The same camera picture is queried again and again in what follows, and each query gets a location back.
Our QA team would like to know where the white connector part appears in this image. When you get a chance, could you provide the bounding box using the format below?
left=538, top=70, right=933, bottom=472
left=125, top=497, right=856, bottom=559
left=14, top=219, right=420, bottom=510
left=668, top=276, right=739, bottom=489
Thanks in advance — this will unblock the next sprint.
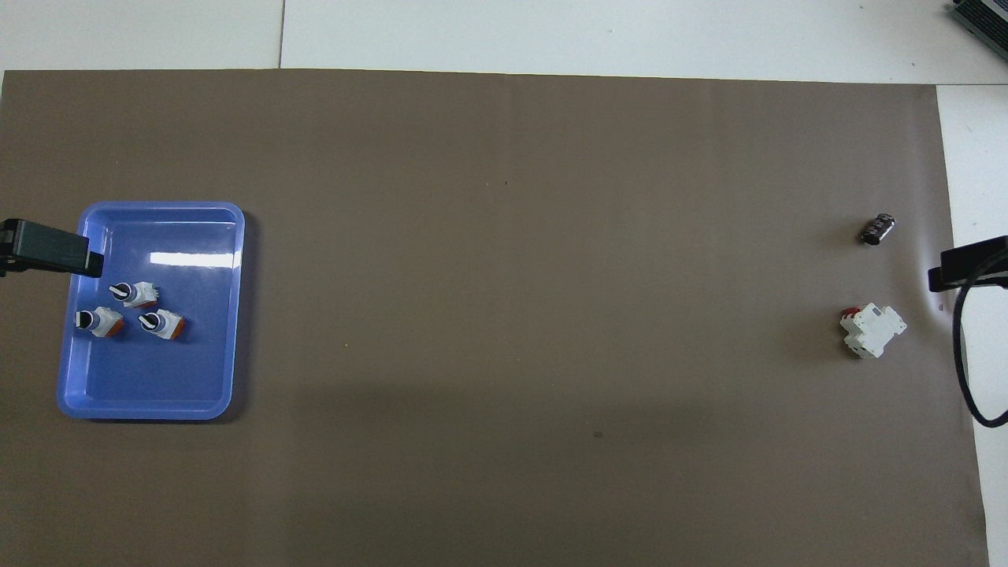
left=109, top=280, right=161, bottom=309

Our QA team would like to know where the right white connector in tray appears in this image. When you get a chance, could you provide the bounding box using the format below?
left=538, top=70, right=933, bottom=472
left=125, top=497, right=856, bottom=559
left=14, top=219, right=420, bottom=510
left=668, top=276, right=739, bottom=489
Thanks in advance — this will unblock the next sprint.
left=75, top=307, right=125, bottom=340

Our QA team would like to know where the white connector in tray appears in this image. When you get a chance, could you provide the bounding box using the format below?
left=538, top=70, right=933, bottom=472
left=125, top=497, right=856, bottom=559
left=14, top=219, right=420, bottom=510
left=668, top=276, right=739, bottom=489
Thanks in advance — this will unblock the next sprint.
left=139, top=309, right=187, bottom=341
left=75, top=307, right=125, bottom=340

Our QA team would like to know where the small black terminal block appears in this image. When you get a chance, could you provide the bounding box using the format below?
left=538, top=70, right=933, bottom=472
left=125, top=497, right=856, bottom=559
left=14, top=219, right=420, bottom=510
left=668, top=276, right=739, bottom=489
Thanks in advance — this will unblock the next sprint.
left=861, top=212, right=897, bottom=246

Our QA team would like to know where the white circuit breaker red lever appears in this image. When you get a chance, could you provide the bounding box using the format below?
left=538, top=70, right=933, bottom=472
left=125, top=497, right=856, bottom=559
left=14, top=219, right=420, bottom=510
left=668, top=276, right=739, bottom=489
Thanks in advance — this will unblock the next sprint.
left=839, top=303, right=907, bottom=359

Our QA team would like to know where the left white connector in tray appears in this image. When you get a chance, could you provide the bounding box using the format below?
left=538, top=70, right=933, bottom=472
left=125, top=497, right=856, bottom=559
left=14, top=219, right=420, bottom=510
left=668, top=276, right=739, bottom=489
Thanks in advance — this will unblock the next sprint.
left=139, top=309, right=187, bottom=341

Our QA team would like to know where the blue plastic tray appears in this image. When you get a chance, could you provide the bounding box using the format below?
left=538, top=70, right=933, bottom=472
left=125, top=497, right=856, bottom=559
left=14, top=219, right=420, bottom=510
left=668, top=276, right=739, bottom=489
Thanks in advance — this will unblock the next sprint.
left=56, top=202, right=246, bottom=421

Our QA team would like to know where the dark grey ribbed device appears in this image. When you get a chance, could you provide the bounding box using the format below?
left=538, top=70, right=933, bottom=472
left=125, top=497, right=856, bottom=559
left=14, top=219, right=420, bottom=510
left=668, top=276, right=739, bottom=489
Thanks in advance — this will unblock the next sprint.
left=949, top=0, right=1008, bottom=61

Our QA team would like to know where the brown table mat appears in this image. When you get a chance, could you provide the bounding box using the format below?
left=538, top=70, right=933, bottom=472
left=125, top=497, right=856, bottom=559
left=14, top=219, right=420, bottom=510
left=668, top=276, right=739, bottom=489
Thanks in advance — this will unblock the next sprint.
left=0, top=69, right=991, bottom=567

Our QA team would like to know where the thick black hanging cable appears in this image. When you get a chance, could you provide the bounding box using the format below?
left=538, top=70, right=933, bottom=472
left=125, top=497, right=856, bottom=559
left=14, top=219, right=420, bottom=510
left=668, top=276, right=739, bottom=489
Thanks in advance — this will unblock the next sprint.
left=953, top=258, right=1008, bottom=430

